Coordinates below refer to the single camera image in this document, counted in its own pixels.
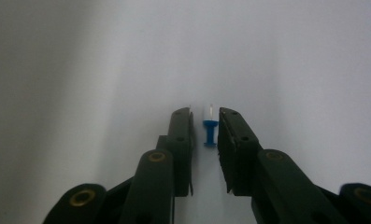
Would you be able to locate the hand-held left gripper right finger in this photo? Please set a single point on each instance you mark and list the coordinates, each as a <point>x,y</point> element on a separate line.
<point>236,140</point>

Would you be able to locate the blue push pin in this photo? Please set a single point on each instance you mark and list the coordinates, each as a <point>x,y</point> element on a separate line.
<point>210,133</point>

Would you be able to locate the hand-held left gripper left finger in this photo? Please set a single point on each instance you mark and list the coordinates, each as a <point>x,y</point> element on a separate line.
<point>183,140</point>

